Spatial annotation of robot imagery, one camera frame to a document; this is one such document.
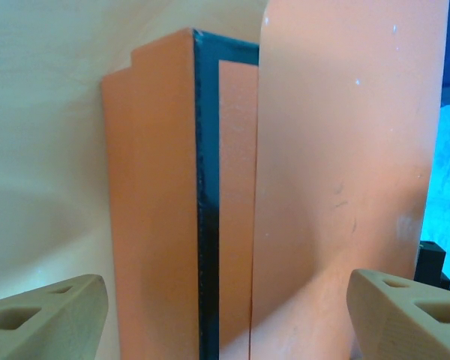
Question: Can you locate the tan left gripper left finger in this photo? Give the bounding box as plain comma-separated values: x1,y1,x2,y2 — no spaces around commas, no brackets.
0,274,110,360

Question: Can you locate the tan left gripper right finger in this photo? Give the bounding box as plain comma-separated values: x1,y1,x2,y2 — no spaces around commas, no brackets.
346,268,450,360

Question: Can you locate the orange cloth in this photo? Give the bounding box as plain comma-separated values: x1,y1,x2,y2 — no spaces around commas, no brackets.
0,0,450,360

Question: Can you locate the orange gift box dark border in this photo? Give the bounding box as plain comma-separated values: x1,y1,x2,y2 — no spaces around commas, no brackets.
102,28,262,360

